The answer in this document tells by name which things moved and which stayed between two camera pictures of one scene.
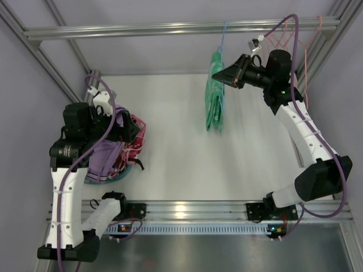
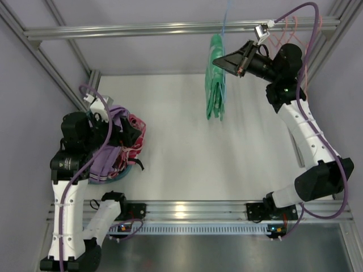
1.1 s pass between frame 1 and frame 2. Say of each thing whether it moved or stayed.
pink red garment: stayed
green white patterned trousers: moved
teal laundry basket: stayed
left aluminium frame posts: stayed
